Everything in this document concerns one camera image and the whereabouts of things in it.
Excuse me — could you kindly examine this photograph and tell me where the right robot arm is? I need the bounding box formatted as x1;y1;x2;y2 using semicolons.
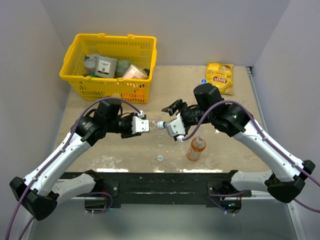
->
157;83;315;203

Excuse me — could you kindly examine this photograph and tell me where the blue bottle cap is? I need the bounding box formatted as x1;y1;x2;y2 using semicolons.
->
157;121;166;130

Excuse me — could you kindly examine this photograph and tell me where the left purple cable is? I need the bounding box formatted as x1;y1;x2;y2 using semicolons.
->
4;97;146;240

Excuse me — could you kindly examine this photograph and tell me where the grey box with label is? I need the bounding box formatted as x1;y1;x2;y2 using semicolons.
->
95;55;118;79

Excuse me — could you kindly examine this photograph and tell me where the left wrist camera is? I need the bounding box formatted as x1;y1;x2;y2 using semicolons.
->
131;110;150;134

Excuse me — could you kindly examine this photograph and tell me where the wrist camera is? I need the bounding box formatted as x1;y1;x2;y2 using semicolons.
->
131;110;150;134
165;113;191;143

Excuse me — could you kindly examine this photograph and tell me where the orange drink bottle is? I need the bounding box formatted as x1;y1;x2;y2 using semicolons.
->
186;136;206;162

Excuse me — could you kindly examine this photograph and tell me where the green scrub sponge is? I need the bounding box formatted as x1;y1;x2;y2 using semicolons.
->
115;59;132;78

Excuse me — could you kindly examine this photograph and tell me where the green white bottle cap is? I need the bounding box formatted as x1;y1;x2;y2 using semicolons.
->
157;155;164;162

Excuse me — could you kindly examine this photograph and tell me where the pink packet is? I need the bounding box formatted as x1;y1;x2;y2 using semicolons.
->
122;64;148;80

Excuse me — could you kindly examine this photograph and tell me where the yellow plastic basket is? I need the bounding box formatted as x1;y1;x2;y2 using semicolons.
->
59;33;157;104

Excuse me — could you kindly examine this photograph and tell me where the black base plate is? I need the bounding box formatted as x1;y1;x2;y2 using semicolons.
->
92;172;241;209

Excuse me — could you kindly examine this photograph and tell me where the blue Pocari Sweat cap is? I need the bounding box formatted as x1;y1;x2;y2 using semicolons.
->
201;78;208;84

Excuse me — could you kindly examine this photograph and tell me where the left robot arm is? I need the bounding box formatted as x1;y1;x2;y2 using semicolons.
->
9;96;146;221

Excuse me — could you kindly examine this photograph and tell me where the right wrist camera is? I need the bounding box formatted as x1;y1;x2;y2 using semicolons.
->
165;113;191;143

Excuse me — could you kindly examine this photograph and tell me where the purple cable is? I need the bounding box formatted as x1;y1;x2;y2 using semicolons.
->
182;100;320;214
4;97;146;240

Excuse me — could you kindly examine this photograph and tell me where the grey pouch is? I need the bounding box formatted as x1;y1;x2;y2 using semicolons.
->
84;54;100;74

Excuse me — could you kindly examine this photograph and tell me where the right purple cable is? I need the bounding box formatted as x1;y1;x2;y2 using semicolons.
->
182;100;320;214

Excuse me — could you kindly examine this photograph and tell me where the clear bottle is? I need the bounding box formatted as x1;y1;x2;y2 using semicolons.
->
148;119;159;133

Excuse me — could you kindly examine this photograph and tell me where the yellow chips bag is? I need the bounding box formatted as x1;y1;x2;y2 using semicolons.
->
205;62;234;95

